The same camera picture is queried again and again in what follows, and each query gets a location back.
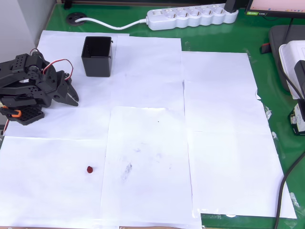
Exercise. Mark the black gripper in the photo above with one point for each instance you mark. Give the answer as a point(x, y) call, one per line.
point(61, 93)

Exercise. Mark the black plug adapter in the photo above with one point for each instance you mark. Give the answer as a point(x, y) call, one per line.
point(231, 4)

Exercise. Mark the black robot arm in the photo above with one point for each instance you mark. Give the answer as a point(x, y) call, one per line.
point(21, 71)

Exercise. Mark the white power strip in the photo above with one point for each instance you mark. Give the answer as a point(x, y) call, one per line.
point(190, 20)

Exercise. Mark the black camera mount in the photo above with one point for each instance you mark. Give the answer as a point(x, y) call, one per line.
point(300, 76)

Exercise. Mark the black plastic box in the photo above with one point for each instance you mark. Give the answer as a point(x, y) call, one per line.
point(97, 66)

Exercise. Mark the black computer monitor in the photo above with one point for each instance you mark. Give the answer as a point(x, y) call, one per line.
point(274, 4)

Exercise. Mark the small red object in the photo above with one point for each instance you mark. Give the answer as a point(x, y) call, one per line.
point(89, 169)

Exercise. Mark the orange black table clamp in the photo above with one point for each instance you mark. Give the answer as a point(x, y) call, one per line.
point(16, 113)

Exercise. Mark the white paper sheet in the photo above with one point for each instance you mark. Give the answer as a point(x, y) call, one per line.
point(59, 47)
point(35, 190)
point(238, 179)
point(214, 66)
point(147, 95)
point(147, 167)
point(95, 119)
point(147, 59)
point(226, 107)

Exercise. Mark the dark grey pad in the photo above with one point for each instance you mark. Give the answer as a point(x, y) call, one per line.
point(276, 59)

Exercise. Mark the black bracket foot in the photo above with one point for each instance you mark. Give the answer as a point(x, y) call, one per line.
point(68, 3)

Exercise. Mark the white plastic case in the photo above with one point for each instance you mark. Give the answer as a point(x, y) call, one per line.
point(289, 57)

